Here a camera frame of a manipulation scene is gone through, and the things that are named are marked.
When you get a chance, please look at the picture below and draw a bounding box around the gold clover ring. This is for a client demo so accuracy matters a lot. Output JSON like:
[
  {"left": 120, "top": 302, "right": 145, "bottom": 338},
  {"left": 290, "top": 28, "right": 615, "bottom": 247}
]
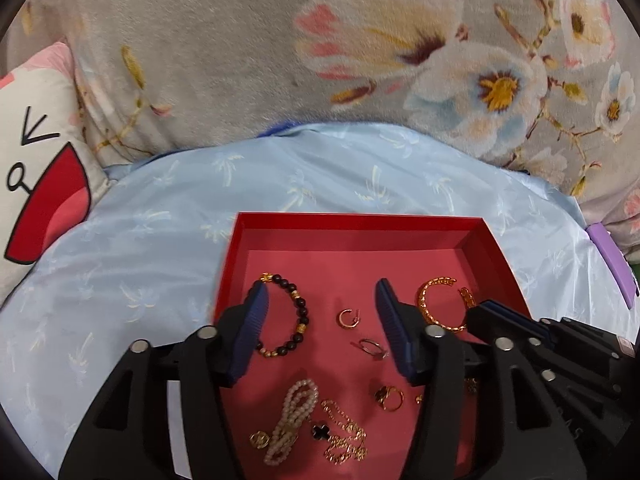
[{"left": 374, "top": 384, "right": 404, "bottom": 412}]

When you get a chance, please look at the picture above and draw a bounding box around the dark bead bracelet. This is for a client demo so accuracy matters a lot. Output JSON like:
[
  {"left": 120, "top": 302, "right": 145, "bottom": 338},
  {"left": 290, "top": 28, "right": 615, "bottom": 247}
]
[{"left": 252, "top": 272, "right": 310, "bottom": 359}]

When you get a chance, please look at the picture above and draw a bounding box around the light blue palm-print cloth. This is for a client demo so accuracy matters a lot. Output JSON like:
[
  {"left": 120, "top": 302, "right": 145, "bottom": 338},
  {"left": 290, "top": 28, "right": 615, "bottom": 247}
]
[{"left": 0, "top": 121, "right": 640, "bottom": 480}]

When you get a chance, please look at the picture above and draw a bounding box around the pearl bracelet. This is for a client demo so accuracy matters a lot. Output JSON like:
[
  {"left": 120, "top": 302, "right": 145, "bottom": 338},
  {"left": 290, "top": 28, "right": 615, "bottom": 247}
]
[{"left": 263, "top": 378, "right": 320, "bottom": 465}]

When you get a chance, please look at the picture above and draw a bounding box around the purple box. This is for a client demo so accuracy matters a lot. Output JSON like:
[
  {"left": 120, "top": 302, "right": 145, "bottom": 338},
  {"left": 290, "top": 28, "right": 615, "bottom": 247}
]
[{"left": 585, "top": 222, "right": 640, "bottom": 311}]

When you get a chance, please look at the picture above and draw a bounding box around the red cardboard box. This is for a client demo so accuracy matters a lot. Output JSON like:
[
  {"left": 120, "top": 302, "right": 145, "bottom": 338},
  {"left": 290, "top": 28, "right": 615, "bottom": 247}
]
[{"left": 214, "top": 211, "right": 533, "bottom": 480}]

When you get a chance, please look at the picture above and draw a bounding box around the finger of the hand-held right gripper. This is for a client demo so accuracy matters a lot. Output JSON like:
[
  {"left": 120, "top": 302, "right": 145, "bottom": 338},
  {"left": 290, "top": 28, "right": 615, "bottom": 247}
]
[
  {"left": 540, "top": 315, "right": 637, "bottom": 386},
  {"left": 465, "top": 299, "right": 623, "bottom": 413}
]

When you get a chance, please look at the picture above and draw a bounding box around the thin gold ring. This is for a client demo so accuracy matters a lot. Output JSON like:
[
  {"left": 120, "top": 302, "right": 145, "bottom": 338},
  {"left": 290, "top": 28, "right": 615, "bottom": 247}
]
[{"left": 357, "top": 338, "right": 390, "bottom": 361}]

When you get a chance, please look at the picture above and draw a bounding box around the cat face pillow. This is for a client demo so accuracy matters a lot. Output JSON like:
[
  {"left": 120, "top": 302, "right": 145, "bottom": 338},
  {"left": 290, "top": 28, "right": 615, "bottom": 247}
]
[{"left": 0, "top": 42, "right": 109, "bottom": 307}]

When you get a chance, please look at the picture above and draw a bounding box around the gold chain bangle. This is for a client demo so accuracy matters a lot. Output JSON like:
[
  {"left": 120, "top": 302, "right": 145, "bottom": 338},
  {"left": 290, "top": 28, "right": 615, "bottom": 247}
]
[{"left": 417, "top": 275, "right": 477, "bottom": 334}]

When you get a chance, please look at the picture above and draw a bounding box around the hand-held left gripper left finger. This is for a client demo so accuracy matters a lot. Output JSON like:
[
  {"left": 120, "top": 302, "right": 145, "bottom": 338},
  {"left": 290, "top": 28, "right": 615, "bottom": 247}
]
[{"left": 59, "top": 280, "right": 271, "bottom": 480}]

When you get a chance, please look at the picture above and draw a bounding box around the grey floral blanket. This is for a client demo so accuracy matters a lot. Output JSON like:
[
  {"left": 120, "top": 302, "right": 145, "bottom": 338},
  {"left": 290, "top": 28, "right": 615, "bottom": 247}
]
[{"left": 0, "top": 0, "right": 640, "bottom": 261}]

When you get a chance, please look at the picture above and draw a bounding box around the gold chain bracelet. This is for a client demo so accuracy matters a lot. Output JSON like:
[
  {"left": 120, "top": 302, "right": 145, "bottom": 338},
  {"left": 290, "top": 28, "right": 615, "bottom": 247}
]
[{"left": 321, "top": 399, "right": 369, "bottom": 467}]

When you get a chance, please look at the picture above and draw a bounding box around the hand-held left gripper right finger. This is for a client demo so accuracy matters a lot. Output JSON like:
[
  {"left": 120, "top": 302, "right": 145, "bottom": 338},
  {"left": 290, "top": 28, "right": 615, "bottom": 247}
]
[{"left": 375, "top": 278, "right": 587, "bottom": 480}]

